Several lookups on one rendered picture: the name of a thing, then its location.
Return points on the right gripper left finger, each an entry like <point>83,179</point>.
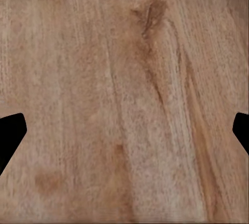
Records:
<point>12,130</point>

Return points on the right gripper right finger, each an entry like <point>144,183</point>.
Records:
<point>241,129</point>

